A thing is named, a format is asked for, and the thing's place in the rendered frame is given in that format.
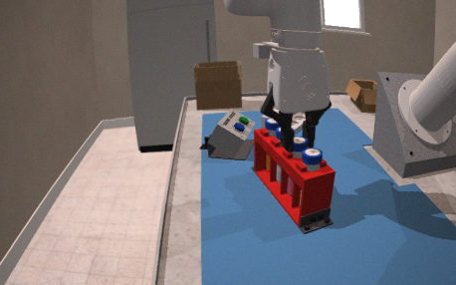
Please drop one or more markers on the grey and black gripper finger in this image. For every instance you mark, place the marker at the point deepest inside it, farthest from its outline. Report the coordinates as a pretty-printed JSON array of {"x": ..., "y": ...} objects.
[
  {"x": 287, "y": 134},
  {"x": 309, "y": 125}
]

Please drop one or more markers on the grey metal bracket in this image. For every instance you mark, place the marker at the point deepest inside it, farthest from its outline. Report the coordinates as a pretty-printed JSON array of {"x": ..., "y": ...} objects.
[{"x": 318, "y": 224}]

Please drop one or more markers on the beige tray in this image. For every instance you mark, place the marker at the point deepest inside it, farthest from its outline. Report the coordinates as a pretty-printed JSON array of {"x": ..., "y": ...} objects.
[{"x": 297, "y": 123}]

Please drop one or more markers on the blue flat mat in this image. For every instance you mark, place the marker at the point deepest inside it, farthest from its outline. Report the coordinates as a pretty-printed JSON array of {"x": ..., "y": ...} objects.
[{"x": 383, "y": 233}]

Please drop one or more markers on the grey control panel with two buttons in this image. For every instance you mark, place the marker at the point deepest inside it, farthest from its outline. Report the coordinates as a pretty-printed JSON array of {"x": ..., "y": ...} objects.
[{"x": 230, "y": 137}]

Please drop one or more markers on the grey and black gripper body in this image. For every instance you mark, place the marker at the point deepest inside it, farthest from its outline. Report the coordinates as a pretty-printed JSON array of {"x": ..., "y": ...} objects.
[{"x": 300, "y": 79}]

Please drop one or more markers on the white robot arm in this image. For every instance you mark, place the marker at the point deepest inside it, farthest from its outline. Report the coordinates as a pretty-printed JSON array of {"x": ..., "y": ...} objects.
[{"x": 297, "y": 24}]

